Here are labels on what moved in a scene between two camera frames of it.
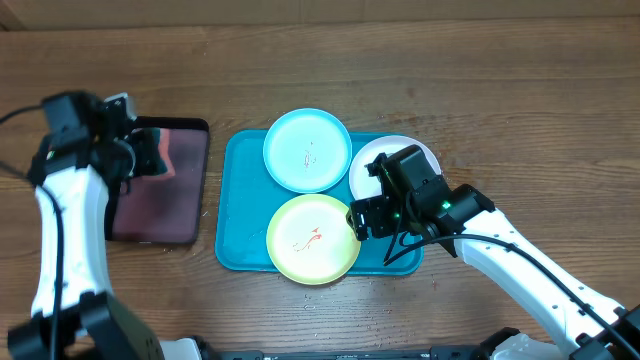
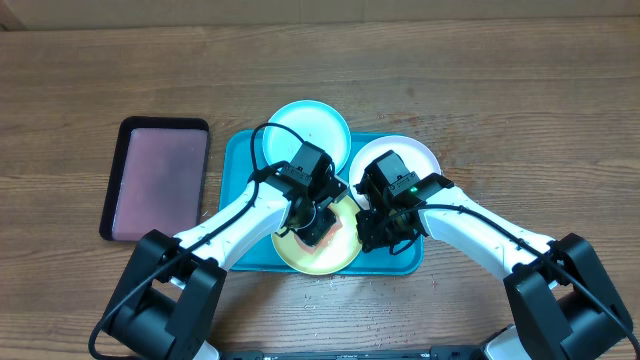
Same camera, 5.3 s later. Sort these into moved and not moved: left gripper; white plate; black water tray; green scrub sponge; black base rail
Moved: green scrub sponge; left gripper
Not moved: black base rail; white plate; black water tray
